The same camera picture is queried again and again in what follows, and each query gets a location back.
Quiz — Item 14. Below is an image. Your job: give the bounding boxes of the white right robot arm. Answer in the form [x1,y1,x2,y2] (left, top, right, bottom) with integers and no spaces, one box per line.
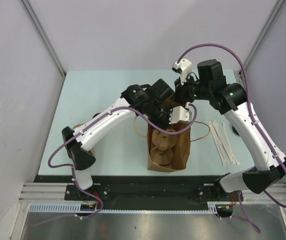
[172,58,286,201]

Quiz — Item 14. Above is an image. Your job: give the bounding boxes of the brown paper bag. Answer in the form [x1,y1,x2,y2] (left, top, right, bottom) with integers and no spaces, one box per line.
[133,96,211,173]

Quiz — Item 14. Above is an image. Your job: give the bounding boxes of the stack of black lids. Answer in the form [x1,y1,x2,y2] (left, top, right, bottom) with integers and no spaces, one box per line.
[231,126,239,136]

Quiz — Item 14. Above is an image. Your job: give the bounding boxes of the white wrapped straw three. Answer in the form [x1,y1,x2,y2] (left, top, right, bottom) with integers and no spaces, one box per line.
[216,133,228,167]

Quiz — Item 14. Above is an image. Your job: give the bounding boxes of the grey slotted cable duct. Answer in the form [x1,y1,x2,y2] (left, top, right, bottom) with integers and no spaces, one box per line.
[29,201,233,215]

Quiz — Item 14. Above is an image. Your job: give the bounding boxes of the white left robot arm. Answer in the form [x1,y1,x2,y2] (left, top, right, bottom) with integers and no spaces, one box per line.
[62,79,174,200]

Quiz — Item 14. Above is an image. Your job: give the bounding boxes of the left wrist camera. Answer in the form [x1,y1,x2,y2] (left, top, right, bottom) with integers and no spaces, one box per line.
[169,103,192,125]

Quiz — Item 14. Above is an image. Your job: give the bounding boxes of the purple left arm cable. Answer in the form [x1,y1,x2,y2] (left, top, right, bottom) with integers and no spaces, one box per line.
[31,103,198,227]

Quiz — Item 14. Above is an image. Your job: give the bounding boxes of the brown pulp cup carrier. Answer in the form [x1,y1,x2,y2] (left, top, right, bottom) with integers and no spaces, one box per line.
[150,129,177,166]

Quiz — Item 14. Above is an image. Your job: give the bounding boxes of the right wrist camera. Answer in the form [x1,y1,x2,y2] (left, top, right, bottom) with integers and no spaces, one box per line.
[172,58,192,86]

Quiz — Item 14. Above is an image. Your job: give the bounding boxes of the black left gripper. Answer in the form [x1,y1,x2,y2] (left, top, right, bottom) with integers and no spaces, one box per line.
[146,100,176,131]

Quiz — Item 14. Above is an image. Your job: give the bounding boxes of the aluminium frame post left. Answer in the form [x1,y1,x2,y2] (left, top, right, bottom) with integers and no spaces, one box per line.
[20,0,66,77]

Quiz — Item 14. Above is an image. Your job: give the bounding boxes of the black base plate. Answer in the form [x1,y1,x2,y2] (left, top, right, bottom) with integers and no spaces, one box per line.
[34,175,275,210]

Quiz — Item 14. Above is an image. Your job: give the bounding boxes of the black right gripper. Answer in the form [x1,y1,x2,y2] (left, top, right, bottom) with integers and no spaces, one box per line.
[171,72,211,105]

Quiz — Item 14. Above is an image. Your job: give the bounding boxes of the aluminium frame rail front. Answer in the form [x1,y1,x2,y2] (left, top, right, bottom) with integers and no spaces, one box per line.
[19,183,286,204]

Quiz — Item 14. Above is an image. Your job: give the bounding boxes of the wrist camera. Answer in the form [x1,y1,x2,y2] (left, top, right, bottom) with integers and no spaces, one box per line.
[169,103,192,125]
[172,58,192,86]

